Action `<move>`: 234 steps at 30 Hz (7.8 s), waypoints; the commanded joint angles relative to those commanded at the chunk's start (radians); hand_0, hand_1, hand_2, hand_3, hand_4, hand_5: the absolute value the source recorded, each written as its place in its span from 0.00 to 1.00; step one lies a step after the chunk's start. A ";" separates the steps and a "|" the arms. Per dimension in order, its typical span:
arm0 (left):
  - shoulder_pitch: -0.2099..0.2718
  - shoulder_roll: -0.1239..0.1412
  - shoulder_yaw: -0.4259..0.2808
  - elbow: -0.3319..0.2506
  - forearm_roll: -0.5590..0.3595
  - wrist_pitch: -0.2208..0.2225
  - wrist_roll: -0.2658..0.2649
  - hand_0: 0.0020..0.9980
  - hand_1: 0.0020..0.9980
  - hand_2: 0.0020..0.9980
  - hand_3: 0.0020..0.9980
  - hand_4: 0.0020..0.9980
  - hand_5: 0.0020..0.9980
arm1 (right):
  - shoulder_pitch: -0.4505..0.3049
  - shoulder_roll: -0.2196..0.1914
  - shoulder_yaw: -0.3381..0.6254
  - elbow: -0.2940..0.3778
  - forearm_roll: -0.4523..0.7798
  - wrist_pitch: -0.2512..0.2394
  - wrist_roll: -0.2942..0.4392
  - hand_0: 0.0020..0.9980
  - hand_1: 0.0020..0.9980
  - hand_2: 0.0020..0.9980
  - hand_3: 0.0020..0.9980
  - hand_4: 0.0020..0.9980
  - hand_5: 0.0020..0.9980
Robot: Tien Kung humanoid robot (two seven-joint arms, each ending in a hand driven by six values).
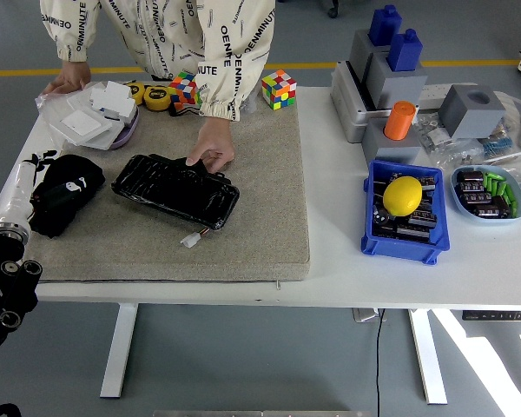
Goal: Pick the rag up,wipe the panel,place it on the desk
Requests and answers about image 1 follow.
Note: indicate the black rag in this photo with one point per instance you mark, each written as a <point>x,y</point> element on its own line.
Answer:
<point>63,213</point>

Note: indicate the flat white case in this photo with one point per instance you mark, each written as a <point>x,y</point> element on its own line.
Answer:
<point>84,126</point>

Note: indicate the grey-brown mat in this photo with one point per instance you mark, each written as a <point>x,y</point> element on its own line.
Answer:
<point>260,195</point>

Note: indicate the white power strip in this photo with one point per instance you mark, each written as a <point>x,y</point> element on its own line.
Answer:
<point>434,93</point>

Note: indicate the tall grey block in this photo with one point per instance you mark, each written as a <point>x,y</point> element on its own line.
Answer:
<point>360,52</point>
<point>399,89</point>

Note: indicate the person's right forearm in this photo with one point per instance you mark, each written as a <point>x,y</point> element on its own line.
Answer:
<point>69,30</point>

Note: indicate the grey cube with hole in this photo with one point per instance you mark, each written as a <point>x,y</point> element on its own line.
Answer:
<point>469,117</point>

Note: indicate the multicolour puzzle cube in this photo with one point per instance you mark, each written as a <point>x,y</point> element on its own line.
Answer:
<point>183,87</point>
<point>279,89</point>

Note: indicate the low grey block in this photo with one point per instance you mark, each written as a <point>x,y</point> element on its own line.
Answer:
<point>395,152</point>

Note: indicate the grey box under table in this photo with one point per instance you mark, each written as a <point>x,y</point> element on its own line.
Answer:
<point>364,315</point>

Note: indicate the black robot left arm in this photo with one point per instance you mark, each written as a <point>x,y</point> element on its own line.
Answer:
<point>2,278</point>

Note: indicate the thin white rod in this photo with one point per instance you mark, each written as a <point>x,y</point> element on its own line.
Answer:
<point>519,155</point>

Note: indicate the black chair caster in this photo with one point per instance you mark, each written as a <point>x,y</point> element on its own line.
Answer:
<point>333,8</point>

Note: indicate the yellow tape measure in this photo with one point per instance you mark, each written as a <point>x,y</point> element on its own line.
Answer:
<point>135,92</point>
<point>156,97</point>

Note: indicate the bag of small screws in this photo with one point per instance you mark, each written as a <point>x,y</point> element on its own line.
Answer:
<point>462,156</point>

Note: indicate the orange cylinder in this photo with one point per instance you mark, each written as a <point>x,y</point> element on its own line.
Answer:
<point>399,121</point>

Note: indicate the clear plastic bag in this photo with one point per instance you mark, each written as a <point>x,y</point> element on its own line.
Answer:
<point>56,108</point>

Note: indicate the blue plastic bin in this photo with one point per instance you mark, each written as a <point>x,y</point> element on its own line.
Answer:
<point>401,252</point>

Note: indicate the grey enclosure box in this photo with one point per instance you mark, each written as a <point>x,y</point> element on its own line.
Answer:
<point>345,108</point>

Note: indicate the yellow lemon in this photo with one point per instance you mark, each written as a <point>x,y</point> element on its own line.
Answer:
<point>402,195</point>

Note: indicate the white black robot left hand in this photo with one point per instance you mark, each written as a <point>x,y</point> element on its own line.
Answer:
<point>18,191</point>

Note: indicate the person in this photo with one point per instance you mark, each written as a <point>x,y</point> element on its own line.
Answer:
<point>165,35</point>

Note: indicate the person's left hand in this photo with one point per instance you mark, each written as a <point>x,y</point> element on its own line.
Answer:
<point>215,141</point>

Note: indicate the person's left forearm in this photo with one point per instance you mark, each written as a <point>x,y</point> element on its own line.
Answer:
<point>230,82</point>

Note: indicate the person's right hand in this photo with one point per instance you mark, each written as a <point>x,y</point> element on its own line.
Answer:
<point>71,76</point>

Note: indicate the light blue tray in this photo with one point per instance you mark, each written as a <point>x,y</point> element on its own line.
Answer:
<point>519,204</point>

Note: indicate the blue resistor bundle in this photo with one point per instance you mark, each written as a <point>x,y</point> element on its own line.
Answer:
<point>497,145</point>

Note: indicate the white table leg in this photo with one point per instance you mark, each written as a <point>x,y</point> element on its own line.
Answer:
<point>119,352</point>
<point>430,360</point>

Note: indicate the glossy black panel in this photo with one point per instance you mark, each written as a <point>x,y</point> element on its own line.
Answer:
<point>173,191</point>

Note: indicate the black table controller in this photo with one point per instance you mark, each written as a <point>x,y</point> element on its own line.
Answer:
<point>497,315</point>

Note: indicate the green battery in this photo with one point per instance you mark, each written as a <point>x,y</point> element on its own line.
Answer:
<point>502,187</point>
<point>488,180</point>
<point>495,187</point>
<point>510,194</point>

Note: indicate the purple bowl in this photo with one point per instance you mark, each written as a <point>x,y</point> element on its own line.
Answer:
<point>128,132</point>

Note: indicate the blue block with knob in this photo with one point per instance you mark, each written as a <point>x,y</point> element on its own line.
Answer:
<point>404,52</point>
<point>384,26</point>

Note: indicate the black cylindrical capacitor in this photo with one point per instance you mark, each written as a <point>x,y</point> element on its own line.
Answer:
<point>380,216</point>
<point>427,182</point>
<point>475,198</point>
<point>471,187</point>
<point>469,176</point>
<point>422,220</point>
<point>412,233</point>
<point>490,211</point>

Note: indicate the bag of metal parts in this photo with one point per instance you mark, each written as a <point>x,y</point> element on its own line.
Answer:
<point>432,132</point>

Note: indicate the white cardboard box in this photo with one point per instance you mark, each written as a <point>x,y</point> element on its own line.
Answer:
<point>113,97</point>

